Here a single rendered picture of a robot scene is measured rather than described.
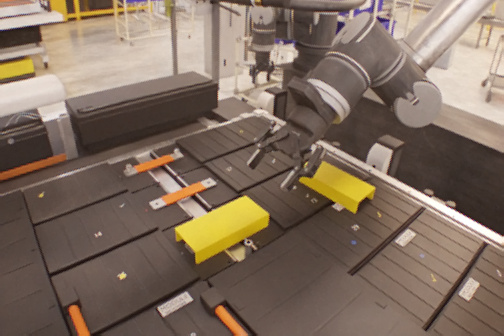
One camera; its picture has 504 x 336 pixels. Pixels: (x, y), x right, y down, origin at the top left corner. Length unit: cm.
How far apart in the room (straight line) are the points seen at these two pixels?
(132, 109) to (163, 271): 49
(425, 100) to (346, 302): 43
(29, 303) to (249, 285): 33
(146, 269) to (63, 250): 16
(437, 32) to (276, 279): 66
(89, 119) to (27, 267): 42
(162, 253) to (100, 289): 12
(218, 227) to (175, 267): 10
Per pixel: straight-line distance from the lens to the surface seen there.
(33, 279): 63
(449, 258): 70
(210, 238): 60
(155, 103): 96
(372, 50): 69
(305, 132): 64
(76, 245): 66
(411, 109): 76
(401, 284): 61
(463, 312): 62
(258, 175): 78
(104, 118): 92
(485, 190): 157
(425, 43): 90
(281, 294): 54
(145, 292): 56
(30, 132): 89
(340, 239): 65
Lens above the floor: 144
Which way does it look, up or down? 30 degrees down
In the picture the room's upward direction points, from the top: 3 degrees clockwise
